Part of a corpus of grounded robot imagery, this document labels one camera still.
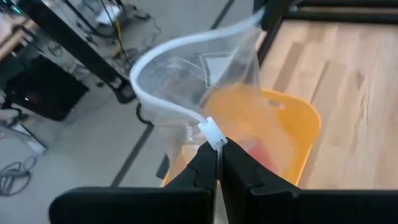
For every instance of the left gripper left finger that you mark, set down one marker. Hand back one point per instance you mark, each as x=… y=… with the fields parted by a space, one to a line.
x=130 y=205

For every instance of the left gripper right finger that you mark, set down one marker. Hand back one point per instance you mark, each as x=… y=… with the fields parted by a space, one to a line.
x=295 y=207

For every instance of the red elastic bandage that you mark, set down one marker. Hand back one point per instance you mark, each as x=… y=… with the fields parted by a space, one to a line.
x=262 y=158

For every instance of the clear plastic bag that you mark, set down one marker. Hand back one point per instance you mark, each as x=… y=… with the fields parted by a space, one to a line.
x=186 y=71

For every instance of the yellow plastic bin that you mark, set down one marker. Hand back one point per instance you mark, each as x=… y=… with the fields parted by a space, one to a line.
x=301 y=124

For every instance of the black box case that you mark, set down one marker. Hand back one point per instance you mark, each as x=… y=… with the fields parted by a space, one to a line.
x=46 y=88

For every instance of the black stand base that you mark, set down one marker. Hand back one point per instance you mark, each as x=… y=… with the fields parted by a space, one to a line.
x=71 y=46

